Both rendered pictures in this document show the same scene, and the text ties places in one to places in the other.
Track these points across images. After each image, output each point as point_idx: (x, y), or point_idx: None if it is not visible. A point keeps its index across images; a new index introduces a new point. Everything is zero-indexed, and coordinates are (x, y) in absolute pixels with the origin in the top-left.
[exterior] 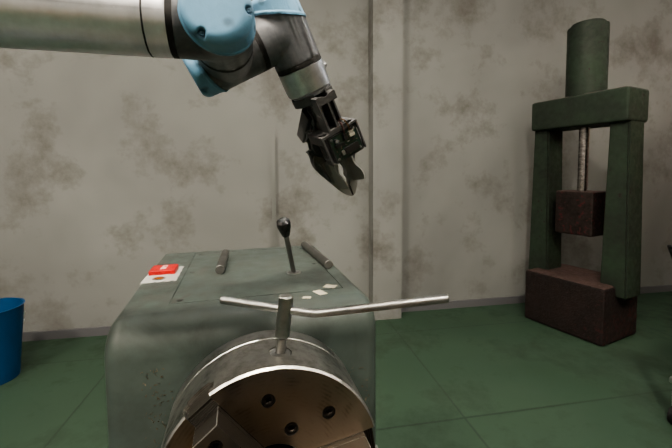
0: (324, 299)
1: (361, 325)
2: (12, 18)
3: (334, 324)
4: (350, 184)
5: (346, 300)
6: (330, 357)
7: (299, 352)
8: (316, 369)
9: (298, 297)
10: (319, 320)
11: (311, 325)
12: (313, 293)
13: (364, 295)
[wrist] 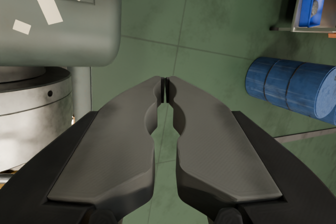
0: (53, 40)
1: (95, 66)
2: None
3: (61, 65)
4: (171, 104)
5: (86, 48)
6: (43, 116)
7: (0, 145)
8: (19, 165)
9: (5, 20)
10: (39, 63)
11: (26, 64)
12: (37, 10)
13: (116, 40)
